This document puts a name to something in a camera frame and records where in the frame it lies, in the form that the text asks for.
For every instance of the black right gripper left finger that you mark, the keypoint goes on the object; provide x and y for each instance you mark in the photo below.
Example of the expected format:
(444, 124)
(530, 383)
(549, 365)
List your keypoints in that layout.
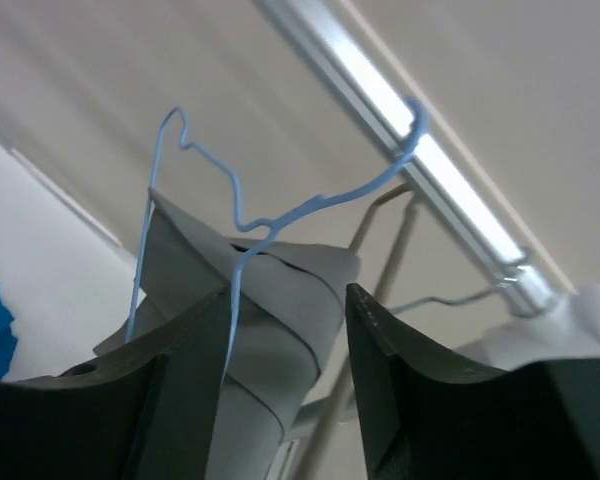
(145, 410)

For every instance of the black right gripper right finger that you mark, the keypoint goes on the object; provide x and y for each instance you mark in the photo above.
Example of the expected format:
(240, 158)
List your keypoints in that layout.
(427, 412)

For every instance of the light blue wire hanger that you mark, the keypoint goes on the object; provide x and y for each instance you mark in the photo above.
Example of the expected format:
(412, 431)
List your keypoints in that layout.
(418, 128)

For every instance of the beige hanger right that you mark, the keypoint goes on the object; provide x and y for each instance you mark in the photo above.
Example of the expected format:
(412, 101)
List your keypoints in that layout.
(382, 237)

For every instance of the grey pleated garment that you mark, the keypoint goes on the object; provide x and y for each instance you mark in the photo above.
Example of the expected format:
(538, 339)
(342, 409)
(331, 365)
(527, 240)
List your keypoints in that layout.
(235, 379)

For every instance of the silver clothes rack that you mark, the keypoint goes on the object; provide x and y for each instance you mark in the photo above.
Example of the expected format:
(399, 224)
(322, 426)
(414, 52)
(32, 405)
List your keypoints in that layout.
(546, 323)

